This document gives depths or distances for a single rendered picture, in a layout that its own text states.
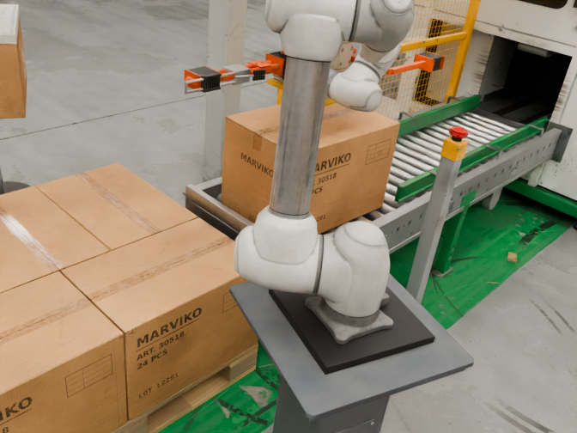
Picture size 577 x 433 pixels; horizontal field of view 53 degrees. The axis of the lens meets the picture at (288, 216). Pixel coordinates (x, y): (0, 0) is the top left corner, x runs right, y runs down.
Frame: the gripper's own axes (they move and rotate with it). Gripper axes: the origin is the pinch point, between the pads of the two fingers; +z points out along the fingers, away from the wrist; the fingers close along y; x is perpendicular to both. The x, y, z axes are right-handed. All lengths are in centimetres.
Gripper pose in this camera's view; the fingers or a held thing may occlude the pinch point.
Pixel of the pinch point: (279, 64)
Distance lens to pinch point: 209.0
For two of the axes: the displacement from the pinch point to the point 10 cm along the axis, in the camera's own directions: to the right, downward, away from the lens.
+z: -7.2, -4.1, 5.5
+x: 6.8, -3.1, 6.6
